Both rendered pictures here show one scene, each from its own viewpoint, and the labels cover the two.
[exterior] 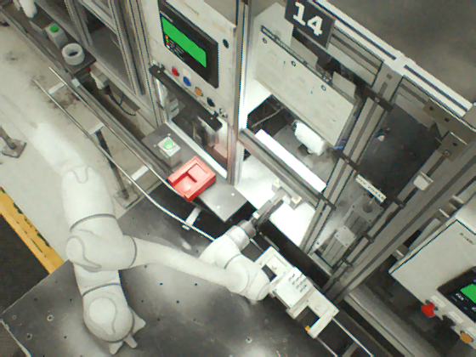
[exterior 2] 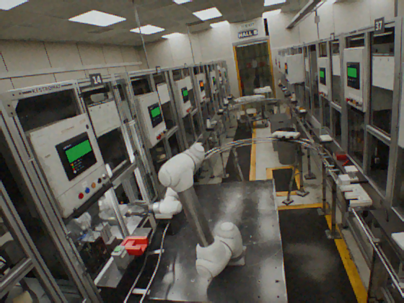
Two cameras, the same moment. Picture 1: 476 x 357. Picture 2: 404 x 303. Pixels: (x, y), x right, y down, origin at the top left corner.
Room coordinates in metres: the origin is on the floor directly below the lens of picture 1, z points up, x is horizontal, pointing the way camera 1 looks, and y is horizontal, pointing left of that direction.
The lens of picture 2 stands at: (0.87, 1.66, 1.94)
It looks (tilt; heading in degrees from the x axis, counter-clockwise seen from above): 19 degrees down; 245
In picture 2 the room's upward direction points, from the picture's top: 11 degrees counter-clockwise
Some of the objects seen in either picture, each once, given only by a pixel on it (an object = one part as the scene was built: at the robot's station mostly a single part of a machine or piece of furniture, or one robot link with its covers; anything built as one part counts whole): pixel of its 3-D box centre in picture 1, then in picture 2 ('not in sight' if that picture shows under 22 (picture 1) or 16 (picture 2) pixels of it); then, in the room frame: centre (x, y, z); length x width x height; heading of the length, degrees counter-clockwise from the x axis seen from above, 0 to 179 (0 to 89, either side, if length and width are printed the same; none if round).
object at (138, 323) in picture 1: (117, 325); (232, 251); (0.26, 0.46, 0.71); 0.22 x 0.18 x 0.06; 50
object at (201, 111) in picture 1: (185, 94); (93, 198); (0.98, 0.24, 1.37); 0.36 x 0.04 x 0.04; 50
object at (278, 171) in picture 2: not in sight; (283, 179); (-1.64, -1.00, 0.01); 1.00 x 0.55 x 0.01; 50
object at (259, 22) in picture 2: not in sight; (247, 29); (-5.24, -5.92, 2.96); 1.23 x 0.08 x 0.68; 140
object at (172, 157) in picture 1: (172, 151); (120, 257); (0.96, 0.32, 0.97); 0.08 x 0.08 x 0.12; 50
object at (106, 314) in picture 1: (106, 314); (229, 239); (0.29, 0.48, 0.85); 0.18 x 0.16 x 0.22; 26
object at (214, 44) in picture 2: not in sight; (189, 77); (-3.32, -7.54, 1.65); 3.78 x 0.08 x 3.30; 140
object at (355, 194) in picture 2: not in sight; (352, 193); (-0.72, 0.73, 0.84); 0.37 x 0.14 x 0.10; 50
